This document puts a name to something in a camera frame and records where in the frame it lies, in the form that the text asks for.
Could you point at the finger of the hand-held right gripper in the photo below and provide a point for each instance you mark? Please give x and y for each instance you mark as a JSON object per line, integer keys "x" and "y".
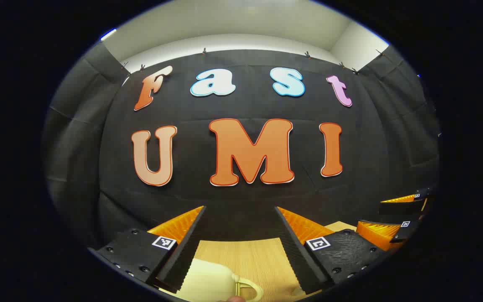
{"x": 392, "y": 230}
{"x": 401, "y": 208}

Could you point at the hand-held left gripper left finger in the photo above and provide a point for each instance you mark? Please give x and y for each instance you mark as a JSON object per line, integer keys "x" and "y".
{"x": 185, "y": 251}

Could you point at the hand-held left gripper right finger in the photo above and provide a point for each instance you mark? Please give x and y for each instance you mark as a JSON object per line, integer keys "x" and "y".
{"x": 298, "y": 256}

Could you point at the pale yellow suitcase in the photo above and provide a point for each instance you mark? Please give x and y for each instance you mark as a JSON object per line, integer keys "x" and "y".
{"x": 208, "y": 279}

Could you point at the ceiling light strip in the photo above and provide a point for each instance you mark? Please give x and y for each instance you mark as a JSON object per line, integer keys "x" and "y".
{"x": 108, "y": 35}

